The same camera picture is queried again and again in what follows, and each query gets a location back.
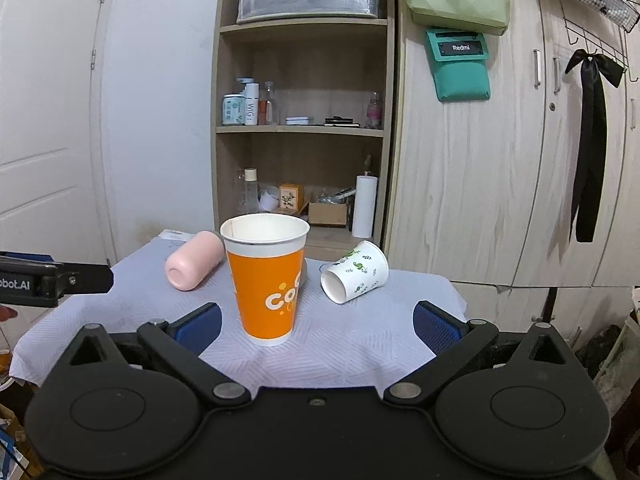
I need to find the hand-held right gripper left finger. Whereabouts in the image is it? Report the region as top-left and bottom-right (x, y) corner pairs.
(64, 302), (252, 408)

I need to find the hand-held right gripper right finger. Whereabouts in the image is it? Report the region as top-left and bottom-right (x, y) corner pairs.
(382, 301), (577, 406)

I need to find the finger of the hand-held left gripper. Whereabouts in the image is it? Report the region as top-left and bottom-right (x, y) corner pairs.
(42, 261), (115, 297)

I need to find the pink cup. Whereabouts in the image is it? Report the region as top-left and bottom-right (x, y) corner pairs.
(165, 230), (224, 291)

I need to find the white cup with green print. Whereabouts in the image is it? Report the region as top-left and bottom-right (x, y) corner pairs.
(320, 240), (390, 305)

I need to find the orange paper cup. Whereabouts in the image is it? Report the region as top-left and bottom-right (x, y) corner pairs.
(220, 213), (311, 347)

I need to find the white tablecloth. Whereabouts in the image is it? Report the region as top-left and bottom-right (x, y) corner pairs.
(9, 230), (468, 391)

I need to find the white paper towel roll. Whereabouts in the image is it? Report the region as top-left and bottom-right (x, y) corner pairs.
(351, 175), (377, 239)

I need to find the clear bottle with cream cap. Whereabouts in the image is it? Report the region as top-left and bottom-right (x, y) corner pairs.
(239, 168), (260, 215)

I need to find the small cardboard box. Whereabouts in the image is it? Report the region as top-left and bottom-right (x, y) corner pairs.
(307, 201), (349, 227)

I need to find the yellow box with plant print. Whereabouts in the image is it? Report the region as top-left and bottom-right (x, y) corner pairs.
(279, 183), (306, 211)

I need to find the white door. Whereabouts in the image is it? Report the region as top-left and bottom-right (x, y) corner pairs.
(0, 0), (118, 271)

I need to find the light wooden wardrobe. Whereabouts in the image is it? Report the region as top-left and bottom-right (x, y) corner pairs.
(382, 0), (640, 311)

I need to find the green and white can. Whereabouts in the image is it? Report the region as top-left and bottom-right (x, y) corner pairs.
(222, 94), (242, 127)

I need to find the pink clear bottle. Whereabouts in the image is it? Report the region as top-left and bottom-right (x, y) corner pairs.
(366, 92), (383, 129)

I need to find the white pump bottle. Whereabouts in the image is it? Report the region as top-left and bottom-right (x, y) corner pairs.
(237, 77), (260, 126)

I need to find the clear bottle with orange liquid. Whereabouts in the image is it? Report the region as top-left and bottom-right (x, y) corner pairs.
(260, 81), (279, 126)

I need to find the black ribbon bow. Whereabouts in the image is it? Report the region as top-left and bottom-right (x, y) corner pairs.
(565, 49), (626, 244)

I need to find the teal pouch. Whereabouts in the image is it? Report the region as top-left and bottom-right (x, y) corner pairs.
(425, 26), (492, 103)

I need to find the wooden shelf unit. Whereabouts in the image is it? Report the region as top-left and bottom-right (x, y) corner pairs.
(211, 0), (397, 261)

